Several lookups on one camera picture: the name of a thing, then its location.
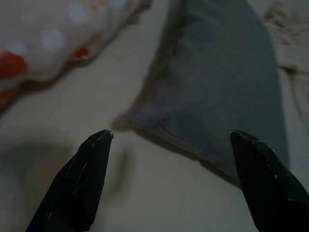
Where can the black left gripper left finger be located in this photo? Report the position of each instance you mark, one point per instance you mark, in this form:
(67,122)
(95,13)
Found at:
(77,183)

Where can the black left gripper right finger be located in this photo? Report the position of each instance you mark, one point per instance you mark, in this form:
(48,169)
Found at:
(268,193)

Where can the grey pillow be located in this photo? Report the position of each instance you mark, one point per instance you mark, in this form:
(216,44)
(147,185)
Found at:
(205,84)

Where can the white pillow with red spots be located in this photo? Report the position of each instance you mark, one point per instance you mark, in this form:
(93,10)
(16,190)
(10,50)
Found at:
(48,43)

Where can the beige blanket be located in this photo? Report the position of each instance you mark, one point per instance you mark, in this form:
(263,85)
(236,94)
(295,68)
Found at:
(289,36)

